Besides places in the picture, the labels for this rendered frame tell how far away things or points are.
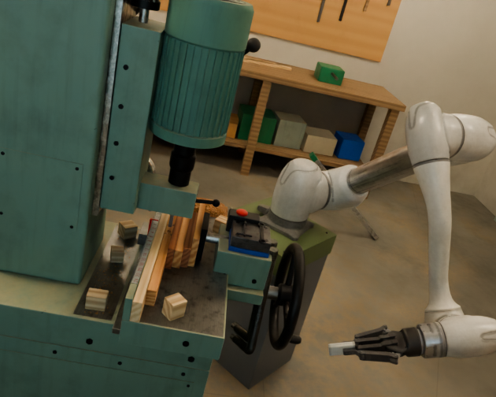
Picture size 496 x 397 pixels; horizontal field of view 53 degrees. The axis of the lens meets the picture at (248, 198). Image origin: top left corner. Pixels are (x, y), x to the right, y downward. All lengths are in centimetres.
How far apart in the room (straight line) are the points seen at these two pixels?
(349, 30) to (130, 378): 378
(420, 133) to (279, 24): 313
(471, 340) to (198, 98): 91
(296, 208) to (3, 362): 109
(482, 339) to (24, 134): 119
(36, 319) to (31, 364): 13
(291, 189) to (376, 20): 296
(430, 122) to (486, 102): 375
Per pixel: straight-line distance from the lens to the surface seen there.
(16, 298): 126
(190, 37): 105
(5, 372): 138
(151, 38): 107
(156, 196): 121
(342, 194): 194
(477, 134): 159
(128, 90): 110
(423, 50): 485
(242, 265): 123
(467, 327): 144
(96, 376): 131
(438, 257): 153
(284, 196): 189
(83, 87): 108
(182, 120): 109
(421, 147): 147
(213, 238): 126
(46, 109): 112
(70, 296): 127
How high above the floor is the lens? 159
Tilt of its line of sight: 25 degrees down
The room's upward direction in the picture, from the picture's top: 15 degrees clockwise
